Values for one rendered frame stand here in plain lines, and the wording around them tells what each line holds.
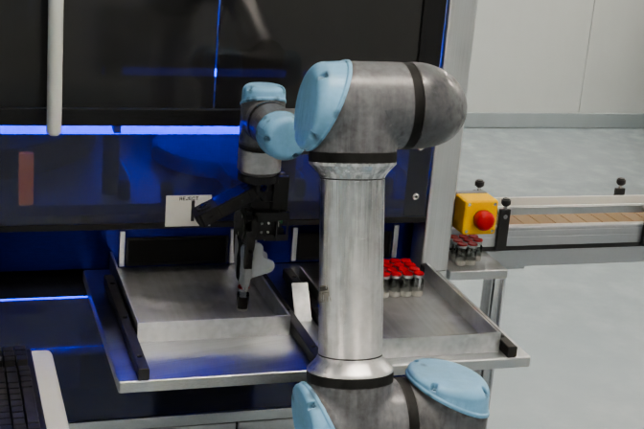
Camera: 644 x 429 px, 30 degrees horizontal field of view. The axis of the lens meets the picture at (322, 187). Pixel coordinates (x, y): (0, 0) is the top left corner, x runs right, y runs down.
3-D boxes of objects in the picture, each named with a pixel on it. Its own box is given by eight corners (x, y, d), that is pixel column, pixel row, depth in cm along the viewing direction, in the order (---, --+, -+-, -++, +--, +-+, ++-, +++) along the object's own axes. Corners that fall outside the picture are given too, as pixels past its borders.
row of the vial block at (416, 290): (330, 296, 223) (332, 273, 222) (419, 292, 228) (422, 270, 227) (333, 301, 221) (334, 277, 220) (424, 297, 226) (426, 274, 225)
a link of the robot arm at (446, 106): (501, 57, 158) (374, 100, 205) (424, 56, 155) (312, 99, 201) (503, 146, 157) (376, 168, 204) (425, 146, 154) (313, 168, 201)
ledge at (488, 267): (423, 256, 255) (424, 248, 254) (479, 254, 258) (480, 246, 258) (448, 280, 242) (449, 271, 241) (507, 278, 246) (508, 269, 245)
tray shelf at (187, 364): (82, 279, 227) (82, 269, 226) (425, 266, 248) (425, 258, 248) (118, 393, 183) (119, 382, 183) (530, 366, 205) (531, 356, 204)
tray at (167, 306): (108, 268, 228) (109, 251, 227) (241, 264, 236) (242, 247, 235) (137, 342, 197) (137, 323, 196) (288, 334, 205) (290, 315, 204)
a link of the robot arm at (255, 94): (247, 89, 197) (236, 79, 205) (243, 154, 200) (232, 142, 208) (293, 90, 200) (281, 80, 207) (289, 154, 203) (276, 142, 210)
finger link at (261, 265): (275, 294, 210) (277, 243, 208) (242, 296, 208) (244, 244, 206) (270, 289, 213) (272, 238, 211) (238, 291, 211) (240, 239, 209)
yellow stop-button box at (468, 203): (448, 223, 245) (451, 190, 243) (480, 222, 248) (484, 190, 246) (463, 236, 239) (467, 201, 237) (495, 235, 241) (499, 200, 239)
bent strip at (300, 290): (288, 313, 214) (290, 282, 212) (305, 312, 215) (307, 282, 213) (312, 346, 201) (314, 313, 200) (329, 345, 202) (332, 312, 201)
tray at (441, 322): (298, 283, 228) (299, 266, 227) (425, 279, 236) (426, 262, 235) (354, 360, 197) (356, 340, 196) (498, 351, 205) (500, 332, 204)
